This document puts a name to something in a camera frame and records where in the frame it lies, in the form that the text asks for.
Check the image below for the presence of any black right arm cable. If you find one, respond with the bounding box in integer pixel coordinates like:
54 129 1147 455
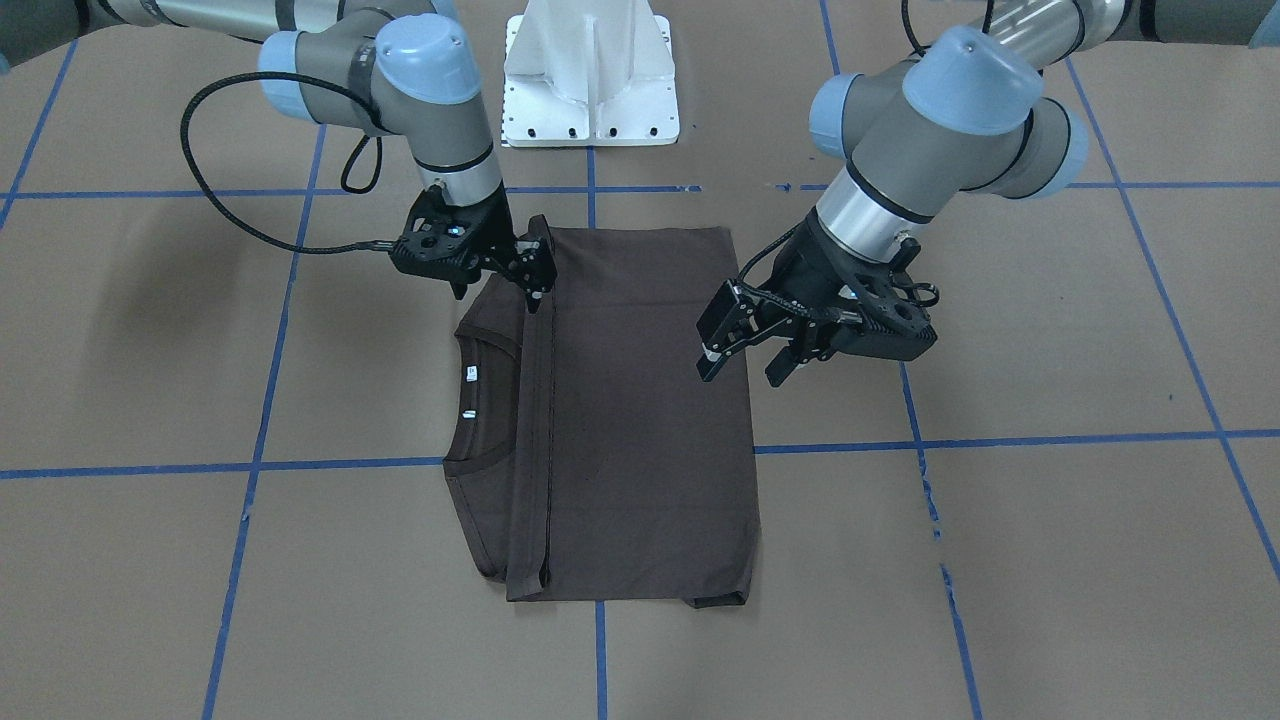
180 70 401 255

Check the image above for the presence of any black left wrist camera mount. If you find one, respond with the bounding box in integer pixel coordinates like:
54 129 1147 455
831 234 940 363

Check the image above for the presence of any dark brown t-shirt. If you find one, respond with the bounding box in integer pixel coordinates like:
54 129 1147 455
443 222 760 609

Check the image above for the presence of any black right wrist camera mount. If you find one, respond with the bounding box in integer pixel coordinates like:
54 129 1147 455
389 186 479 290

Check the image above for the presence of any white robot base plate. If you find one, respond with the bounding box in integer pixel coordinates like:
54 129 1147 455
500 1 681 149

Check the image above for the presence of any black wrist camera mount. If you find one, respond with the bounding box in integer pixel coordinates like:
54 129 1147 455
389 186 479 290
831 234 940 363

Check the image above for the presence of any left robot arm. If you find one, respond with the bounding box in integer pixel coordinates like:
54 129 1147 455
698 1 1277 386

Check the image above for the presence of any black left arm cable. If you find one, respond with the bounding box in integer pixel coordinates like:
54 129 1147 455
900 0 996 56

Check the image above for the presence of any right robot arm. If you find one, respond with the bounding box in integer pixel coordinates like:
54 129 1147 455
1 1 557 313

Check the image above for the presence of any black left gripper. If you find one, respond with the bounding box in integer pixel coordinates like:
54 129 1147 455
696 213 858 388

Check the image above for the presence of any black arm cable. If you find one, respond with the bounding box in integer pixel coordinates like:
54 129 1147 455
180 70 401 255
900 0 996 56

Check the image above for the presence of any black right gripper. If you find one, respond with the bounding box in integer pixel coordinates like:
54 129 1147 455
452 190 557 314

